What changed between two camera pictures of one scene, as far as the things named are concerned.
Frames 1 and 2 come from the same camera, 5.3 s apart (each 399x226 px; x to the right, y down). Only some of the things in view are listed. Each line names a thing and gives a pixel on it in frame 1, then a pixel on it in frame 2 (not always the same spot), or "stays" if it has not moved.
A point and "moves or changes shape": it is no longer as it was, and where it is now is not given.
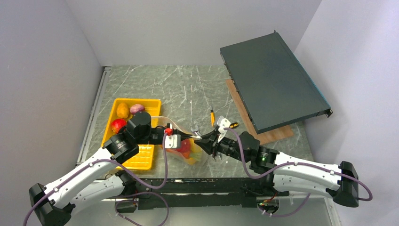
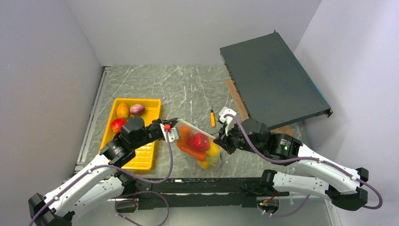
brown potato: [123, 110] stays
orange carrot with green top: [186, 154] → [198, 155]
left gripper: [184, 136] → [158, 121]
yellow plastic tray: [144, 159] stays
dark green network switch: [274, 90] stays
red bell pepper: [185, 147] moves or changes shape
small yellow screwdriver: [212, 117] stays
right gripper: [207, 141] → [224, 141]
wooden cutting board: [269, 136] stays
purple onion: [137, 108] stays
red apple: [117, 124] stays
